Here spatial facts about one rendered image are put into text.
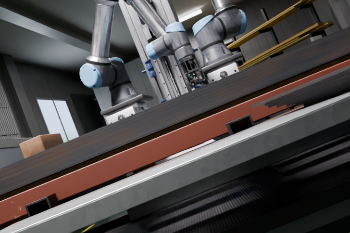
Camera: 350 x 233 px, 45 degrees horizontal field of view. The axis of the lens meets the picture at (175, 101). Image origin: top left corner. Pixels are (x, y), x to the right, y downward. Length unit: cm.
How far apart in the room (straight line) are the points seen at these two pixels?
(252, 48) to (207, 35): 811
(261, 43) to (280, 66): 917
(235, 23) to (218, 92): 118
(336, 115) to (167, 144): 41
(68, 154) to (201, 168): 42
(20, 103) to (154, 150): 655
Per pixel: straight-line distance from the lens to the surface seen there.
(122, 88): 205
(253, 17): 1022
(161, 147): 91
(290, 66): 95
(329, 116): 62
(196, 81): 169
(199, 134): 91
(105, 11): 194
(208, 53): 199
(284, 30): 1019
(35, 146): 109
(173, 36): 173
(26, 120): 735
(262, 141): 60
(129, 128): 92
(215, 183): 171
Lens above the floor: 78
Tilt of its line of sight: 5 degrees up
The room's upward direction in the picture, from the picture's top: 22 degrees counter-clockwise
